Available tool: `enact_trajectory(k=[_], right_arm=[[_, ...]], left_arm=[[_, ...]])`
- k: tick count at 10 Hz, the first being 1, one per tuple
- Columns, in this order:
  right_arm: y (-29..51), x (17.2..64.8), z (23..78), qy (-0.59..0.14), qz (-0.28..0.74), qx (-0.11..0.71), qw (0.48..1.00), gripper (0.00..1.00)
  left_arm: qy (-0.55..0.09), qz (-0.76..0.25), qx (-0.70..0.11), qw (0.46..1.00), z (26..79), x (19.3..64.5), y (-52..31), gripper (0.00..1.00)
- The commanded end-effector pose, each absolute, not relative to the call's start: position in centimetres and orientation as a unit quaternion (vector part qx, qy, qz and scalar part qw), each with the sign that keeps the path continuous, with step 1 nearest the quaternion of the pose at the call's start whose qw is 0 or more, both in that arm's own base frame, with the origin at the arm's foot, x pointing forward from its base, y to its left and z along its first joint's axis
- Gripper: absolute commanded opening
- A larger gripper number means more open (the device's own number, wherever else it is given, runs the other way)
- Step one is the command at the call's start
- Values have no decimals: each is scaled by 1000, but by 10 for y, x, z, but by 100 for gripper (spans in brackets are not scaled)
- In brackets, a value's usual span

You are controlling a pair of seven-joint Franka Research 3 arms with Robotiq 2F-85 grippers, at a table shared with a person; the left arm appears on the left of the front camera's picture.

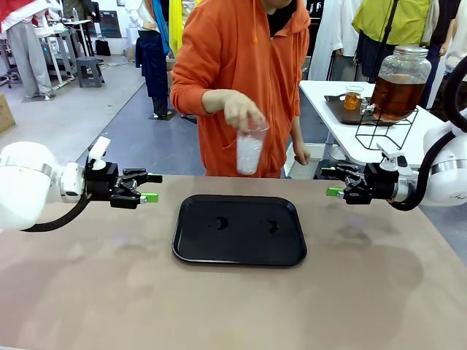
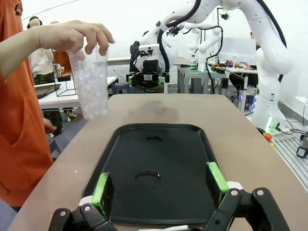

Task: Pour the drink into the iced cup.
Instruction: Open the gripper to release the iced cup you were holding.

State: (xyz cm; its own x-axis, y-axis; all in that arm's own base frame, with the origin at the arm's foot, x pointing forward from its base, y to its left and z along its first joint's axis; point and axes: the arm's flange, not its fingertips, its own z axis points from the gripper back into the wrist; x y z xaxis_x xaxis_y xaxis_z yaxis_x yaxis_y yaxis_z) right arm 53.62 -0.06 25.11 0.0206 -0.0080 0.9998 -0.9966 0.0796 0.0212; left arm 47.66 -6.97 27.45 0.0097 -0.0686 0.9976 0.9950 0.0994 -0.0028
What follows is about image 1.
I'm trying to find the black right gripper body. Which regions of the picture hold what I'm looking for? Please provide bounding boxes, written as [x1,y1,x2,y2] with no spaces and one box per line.
[364,162,401,201]

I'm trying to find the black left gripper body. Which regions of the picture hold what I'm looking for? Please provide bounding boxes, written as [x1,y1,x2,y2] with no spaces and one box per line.
[85,162,127,209]

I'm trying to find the short clear iced cup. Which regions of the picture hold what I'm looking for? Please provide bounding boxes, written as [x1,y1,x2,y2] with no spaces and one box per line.
[344,85,365,111]

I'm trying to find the glass tea dispenser jar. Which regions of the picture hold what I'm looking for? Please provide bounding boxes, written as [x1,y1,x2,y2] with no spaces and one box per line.
[360,45,433,123]

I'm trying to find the tall clear iced cup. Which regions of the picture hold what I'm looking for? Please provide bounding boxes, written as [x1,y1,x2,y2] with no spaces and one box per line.
[236,122,270,176]

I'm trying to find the person's right forearm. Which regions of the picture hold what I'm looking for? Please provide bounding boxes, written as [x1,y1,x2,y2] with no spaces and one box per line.
[170,78,234,116]

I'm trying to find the person's left forearm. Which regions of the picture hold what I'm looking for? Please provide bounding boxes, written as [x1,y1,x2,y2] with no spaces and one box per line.
[290,109,306,147]

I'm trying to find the person's left hand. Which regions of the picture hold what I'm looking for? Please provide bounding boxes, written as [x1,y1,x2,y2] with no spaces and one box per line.
[292,141,312,166]

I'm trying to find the person's right hand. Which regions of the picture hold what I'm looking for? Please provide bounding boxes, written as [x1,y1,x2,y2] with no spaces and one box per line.
[223,95,266,133]

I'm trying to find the white plastic bin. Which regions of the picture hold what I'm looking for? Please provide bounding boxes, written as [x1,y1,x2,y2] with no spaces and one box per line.
[283,143,329,180]

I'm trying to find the brown serving tray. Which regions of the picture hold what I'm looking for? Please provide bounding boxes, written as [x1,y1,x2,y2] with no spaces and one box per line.
[323,93,401,127]

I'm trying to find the white side table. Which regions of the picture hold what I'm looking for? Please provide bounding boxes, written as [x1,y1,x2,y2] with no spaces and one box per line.
[298,79,452,171]

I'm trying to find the grey plastic stool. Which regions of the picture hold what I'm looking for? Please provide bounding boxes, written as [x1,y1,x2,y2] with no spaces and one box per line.
[75,56,106,89]

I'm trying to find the mannequin with blue skirt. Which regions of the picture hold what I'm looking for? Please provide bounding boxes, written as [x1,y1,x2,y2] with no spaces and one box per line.
[126,0,171,120]

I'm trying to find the black plastic serving tray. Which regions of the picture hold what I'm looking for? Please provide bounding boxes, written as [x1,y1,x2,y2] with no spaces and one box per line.
[171,194,308,268]

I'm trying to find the black handbag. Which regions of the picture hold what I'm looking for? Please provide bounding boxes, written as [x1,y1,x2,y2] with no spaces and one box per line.
[94,36,112,58]

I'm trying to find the mannequin with yellow scarf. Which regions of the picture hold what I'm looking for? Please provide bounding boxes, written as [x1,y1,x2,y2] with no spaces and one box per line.
[169,0,200,55]

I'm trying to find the person in orange hoodie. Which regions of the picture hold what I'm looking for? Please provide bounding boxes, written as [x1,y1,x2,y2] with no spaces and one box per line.
[169,0,312,179]

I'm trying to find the white standing desk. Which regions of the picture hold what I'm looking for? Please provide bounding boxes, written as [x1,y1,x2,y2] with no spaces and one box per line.
[34,17,92,92]

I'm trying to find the mannequin with lime jacket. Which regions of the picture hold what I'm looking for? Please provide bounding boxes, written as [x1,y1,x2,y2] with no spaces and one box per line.
[352,0,435,84]

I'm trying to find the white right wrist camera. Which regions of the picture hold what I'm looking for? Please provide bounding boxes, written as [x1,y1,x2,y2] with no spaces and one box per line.
[375,142,409,171]

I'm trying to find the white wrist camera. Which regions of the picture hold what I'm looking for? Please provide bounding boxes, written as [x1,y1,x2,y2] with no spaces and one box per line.
[86,137,112,171]
[375,142,409,171]

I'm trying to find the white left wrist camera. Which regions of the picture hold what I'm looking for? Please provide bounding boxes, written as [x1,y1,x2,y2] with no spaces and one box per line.
[86,137,112,171]

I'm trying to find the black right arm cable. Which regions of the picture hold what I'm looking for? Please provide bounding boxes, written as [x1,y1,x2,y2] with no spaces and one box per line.
[388,54,467,213]

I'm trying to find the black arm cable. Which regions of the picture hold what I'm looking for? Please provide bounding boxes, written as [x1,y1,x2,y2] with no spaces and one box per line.
[20,192,92,233]
[388,54,467,213]

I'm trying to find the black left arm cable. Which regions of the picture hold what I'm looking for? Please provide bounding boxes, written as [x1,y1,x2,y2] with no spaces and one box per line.
[20,192,92,233]

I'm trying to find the black wire dispenser stand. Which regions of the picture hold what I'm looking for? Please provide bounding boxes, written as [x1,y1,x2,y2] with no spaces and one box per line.
[355,107,420,151]

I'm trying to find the dark wall poster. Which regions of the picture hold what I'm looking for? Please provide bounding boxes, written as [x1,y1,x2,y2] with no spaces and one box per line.
[99,10,123,39]

